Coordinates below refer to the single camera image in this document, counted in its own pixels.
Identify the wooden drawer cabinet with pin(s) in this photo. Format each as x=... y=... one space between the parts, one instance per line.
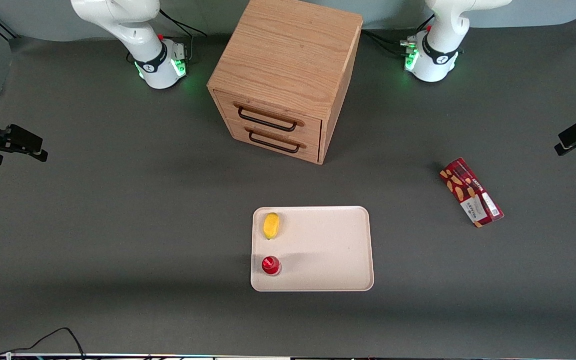
x=288 y=55

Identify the yellow mango toy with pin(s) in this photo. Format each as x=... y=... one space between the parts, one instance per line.
x=271 y=225

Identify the wooden drawer front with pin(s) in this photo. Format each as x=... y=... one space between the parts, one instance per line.
x=310 y=150
x=307 y=127

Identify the beige plastic tray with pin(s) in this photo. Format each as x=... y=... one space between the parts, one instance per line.
x=327 y=250

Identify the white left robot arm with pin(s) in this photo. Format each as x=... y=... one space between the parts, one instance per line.
x=442 y=30

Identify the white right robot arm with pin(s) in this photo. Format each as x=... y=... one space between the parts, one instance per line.
x=138 y=30

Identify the red cookie box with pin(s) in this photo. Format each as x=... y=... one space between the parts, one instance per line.
x=470 y=192

